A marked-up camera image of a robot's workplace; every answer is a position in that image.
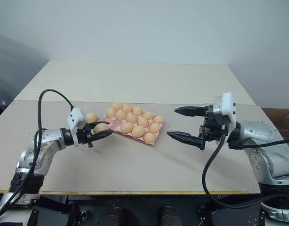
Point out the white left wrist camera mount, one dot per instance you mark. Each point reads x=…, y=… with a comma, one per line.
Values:
x=74, y=118

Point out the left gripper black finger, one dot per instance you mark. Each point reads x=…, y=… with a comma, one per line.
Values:
x=101, y=136
x=92, y=124

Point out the dark brown rounded shape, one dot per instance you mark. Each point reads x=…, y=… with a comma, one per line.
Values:
x=169, y=216
x=114, y=216

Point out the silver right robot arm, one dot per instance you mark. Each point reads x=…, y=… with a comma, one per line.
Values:
x=259, y=134

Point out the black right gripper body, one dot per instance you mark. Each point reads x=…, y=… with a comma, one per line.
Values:
x=212, y=128

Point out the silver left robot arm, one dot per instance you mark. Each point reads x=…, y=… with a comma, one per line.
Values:
x=50, y=139

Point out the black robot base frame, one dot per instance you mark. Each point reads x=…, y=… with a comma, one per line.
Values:
x=140, y=209

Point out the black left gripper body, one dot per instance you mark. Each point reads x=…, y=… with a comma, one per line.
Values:
x=84, y=135

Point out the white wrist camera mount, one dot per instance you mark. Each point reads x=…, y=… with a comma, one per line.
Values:
x=226, y=106
x=74, y=118

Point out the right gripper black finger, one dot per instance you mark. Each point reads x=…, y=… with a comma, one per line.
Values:
x=191, y=111
x=186, y=137

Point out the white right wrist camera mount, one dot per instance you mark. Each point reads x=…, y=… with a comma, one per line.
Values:
x=226, y=106

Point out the brown cardboard box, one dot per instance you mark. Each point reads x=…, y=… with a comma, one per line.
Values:
x=276, y=117

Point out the pink egg tray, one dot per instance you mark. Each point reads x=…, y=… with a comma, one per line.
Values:
x=112, y=125

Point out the orange egg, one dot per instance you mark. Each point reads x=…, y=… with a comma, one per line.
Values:
x=117, y=106
x=126, y=127
x=138, y=131
x=91, y=116
x=149, y=137
x=154, y=127
x=137, y=111
x=131, y=118
x=158, y=119
x=110, y=112
x=101, y=127
x=121, y=115
x=148, y=115
x=142, y=122
x=127, y=108

